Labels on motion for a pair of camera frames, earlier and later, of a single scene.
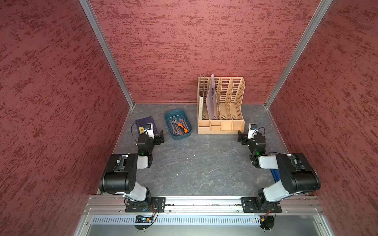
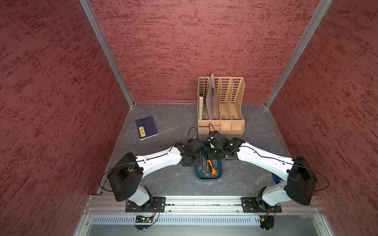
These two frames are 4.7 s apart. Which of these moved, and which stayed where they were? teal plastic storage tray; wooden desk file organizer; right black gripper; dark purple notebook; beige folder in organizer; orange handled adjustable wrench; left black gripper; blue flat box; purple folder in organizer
Moved: orange handled adjustable wrench; right black gripper; teal plastic storage tray; left black gripper
Stayed: purple folder in organizer; blue flat box; dark purple notebook; wooden desk file organizer; beige folder in organizer
